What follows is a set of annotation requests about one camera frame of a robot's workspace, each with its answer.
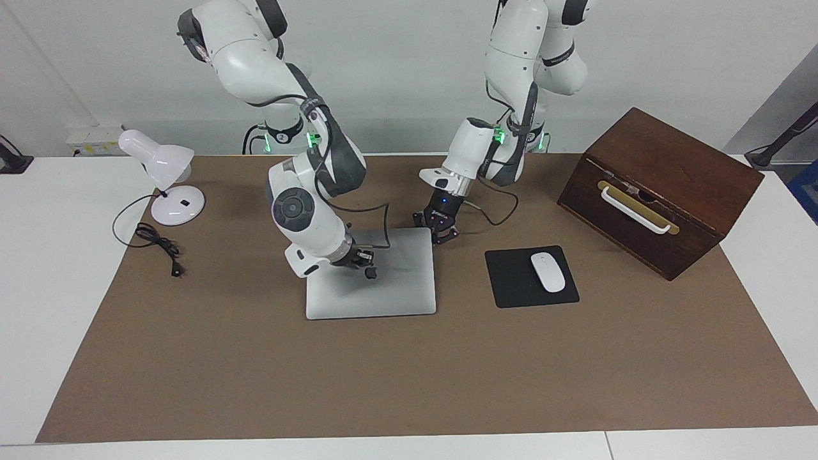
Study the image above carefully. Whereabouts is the silver laptop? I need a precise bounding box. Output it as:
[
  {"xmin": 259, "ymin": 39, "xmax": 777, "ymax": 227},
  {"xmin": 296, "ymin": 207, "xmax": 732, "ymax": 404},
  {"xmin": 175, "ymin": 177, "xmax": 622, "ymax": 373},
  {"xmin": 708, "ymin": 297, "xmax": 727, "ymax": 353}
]
[{"xmin": 305, "ymin": 227, "xmax": 437, "ymax": 320}]

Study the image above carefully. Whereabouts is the black mouse pad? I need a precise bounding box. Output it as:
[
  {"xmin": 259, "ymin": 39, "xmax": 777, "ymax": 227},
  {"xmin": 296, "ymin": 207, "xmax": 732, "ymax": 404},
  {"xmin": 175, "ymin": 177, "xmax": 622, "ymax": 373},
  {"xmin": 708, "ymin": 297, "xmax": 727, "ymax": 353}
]
[{"xmin": 484, "ymin": 245, "xmax": 580, "ymax": 309}]

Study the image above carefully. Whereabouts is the brown table mat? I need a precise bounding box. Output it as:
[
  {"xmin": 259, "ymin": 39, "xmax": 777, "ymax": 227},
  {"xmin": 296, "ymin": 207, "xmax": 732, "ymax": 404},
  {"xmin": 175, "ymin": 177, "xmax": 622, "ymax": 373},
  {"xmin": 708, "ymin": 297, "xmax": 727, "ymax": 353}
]
[{"xmin": 35, "ymin": 153, "xmax": 818, "ymax": 444}]

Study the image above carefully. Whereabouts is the white computer mouse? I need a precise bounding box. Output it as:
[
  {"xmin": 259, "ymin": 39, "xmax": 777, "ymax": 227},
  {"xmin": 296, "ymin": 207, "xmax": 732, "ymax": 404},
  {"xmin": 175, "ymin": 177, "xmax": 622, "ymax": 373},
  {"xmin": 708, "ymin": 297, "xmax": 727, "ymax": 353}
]
[{"xmin": 530, "ymin": 252, "xmax": 567, "ymax": 293}]

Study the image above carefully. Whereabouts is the white desk lamp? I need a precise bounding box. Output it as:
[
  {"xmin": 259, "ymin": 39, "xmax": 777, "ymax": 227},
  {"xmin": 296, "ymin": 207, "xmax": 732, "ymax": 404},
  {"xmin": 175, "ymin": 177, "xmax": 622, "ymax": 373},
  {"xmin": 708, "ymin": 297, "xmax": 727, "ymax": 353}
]
[{"xmin": 118, "ymin": 129, "xmax": 206, "ymax": 226}]

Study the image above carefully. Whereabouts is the dark wooden box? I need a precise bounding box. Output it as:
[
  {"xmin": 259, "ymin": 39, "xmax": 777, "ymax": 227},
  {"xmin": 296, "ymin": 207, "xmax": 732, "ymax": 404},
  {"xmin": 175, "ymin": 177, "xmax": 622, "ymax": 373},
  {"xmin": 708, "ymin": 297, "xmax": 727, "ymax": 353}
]
[{"xmin": 557, "ymin": 107, "xmax": 765, "ymax": 282}]

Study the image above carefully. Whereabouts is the white power strip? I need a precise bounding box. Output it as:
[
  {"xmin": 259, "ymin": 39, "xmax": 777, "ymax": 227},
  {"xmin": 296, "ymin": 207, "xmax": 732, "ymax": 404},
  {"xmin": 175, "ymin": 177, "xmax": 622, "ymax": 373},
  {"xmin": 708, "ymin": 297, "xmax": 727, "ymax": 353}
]
[{"xmin": 66, "ymin": 125, "xmax": 125, "ymax": 158}]

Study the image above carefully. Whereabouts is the black tripod leg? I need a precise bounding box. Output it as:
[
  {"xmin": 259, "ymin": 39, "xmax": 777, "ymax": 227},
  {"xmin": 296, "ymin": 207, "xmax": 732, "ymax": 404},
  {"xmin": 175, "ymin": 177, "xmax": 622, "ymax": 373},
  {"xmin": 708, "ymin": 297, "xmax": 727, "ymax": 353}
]
[{"xmin": 745, "ymin": 102, "xmax": 818, "ymax": 171}]

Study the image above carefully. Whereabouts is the black clamp stand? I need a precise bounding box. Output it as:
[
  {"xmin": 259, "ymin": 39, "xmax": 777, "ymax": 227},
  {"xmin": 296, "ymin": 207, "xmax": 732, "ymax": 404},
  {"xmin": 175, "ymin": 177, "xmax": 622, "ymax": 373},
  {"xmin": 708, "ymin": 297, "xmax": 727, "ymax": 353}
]
[{"xmin": 0, "ymin": 135, "xmax": 34, "ymax": 174}]

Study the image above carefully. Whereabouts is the blue crate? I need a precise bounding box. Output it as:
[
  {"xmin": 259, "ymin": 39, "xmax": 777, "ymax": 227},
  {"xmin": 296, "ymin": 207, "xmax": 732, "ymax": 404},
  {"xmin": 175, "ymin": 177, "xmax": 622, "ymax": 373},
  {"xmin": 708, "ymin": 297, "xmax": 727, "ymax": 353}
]
[{"xmin": 787, "ymin": 160, "xmax": 818, "ymax": 226}]

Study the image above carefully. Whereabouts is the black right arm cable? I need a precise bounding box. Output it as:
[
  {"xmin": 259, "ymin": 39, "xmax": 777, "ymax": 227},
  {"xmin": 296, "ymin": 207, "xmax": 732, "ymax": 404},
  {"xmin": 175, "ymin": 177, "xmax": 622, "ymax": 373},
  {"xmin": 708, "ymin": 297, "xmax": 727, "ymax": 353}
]
[{"xmin": 246, "ymin": 95, "xmax": 392, "ymax": 250}]

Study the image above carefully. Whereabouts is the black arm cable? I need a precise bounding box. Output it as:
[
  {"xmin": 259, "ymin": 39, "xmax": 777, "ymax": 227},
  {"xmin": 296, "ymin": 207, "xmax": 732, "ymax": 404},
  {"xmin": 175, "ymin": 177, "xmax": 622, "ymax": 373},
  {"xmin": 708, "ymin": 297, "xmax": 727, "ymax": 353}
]
[
  {"xmin": 463, "ymin": 172, "xmax": 520, "ymax": 227},
  {"xmin": 246, "ymin": 95, "xmax": 392, "ymax": 250}
]

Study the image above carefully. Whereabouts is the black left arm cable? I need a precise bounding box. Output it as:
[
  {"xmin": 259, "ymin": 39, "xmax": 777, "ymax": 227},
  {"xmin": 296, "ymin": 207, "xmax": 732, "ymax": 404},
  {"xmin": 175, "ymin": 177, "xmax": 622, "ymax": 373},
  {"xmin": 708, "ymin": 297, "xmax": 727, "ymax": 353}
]
[{"xmin": 463, "ymin": 172, "xmax": 520, "ymax": 227}]

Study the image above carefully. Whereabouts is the black right base cable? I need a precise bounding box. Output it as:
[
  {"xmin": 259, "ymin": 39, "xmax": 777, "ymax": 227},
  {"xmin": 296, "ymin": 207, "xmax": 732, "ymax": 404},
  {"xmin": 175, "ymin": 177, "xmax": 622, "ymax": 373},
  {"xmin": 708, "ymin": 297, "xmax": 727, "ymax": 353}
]
[{"xmin": 242, "ymin": 123, "xmax": 268, "ymax": 155}]

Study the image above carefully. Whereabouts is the white box handle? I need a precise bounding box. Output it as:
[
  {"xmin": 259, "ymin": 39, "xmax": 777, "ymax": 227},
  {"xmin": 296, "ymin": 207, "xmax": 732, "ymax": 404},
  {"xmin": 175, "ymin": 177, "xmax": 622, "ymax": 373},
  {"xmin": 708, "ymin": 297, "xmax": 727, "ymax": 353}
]
[{"xmin": 601, "ymin": 187, "xmax": 673, "ymax": 234}]

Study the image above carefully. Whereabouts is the black lamp cable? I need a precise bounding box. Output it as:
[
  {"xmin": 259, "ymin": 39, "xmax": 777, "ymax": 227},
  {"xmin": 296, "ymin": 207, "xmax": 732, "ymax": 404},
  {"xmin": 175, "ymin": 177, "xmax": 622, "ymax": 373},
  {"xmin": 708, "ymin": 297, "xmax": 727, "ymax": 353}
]
[{"xmin": 112, "ymin": 194, "xmax": 186, "ymax": 279}]

